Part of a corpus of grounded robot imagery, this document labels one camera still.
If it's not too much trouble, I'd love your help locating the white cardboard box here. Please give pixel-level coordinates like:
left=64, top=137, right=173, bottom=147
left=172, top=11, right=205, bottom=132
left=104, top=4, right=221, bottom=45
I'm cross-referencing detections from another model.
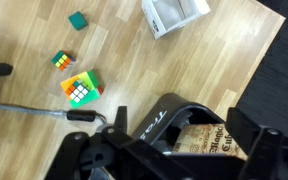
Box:
left=141, top=0, right=212, bottom=40

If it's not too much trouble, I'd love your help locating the small green cube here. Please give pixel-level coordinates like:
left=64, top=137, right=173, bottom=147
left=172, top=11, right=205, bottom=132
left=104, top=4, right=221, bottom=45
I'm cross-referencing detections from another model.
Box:
left=67, top=11, right=89, bottom=32

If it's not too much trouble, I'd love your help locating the small multicolour puzzle cube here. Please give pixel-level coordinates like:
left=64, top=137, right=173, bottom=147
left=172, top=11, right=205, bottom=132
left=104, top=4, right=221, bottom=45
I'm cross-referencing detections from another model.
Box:
left=51, top=49, right=77, bottom=72

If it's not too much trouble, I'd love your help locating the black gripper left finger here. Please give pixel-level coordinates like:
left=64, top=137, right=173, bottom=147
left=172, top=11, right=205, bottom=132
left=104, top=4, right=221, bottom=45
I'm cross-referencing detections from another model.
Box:
left=102, top=105, right=142, bottom=151

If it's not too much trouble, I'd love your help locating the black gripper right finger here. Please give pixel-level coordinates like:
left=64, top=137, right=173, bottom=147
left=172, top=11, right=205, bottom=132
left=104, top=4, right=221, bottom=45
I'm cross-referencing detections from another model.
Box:
left=224, top=106, right=283, bottom=180

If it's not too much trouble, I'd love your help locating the grey braided cable black plug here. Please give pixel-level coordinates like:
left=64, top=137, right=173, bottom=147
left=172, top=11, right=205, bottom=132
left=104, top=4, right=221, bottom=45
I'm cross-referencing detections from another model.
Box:
left=0, top=103, right=108, bottom=126

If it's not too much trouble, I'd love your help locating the black trash bin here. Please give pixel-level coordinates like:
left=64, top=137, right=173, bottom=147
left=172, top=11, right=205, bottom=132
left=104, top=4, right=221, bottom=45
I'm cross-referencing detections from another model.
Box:
left=130, top=92, right=248, bottom=161

